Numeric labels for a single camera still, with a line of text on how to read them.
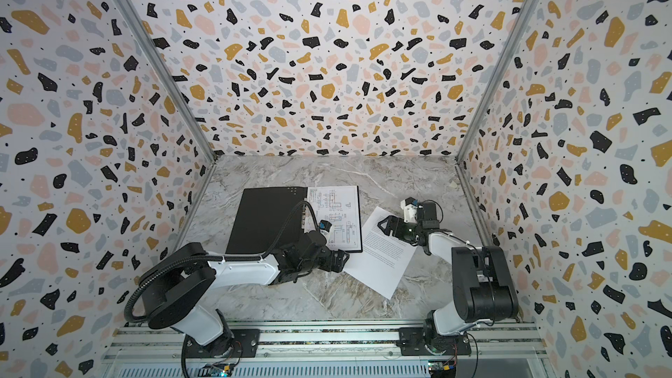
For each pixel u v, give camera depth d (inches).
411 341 28.8
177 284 17.4
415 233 31.4
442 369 28.2
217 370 27.6
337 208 40.9
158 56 34.4
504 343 30.0
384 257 36.2
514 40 33.1
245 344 28.9
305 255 26.6
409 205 34.5
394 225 32.9
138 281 32.5
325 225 31.4
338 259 30.8
